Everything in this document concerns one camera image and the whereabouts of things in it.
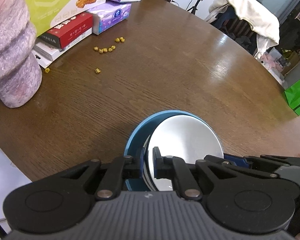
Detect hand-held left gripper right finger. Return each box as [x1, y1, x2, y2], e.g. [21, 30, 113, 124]
[152, 147, 238, 201]

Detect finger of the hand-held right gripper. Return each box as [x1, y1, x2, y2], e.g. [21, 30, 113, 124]
[204, 154, 251, 168]

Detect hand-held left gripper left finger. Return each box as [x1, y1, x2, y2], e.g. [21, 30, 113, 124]
[61, 155, 142, 201]

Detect blue bowl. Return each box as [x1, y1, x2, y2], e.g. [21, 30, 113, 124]
[125, 110, 203, 192]

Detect white bowl black rim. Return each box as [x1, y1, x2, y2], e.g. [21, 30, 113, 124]
[141, 114, 225, 192]

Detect green paper shopping bag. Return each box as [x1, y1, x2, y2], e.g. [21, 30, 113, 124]
[284, 72, 300, 117]

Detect black garment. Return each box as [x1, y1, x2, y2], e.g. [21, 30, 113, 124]
[236, 36, 255, 55]

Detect scattered yellow snack bits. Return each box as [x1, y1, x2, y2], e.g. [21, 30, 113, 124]
[44, 37, 126, 73]

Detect wooden chair draped with clothes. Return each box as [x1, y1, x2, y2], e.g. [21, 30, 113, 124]
[225, 17, 255, 40]

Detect white flat box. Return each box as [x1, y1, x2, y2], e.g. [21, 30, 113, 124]
[31, 41, 70, 68]

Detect cream knit sweater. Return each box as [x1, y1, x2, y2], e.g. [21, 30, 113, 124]
[210, 0, 280, 43]

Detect red flat box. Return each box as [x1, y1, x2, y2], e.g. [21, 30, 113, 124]
[39, 12, 94, 49]

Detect pink ribbed vase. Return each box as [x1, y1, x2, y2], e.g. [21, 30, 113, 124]
[0, 0, 43, 108]

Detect yellow-green snack box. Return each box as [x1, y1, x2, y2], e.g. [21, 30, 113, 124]
[22, 0, 108, 38]

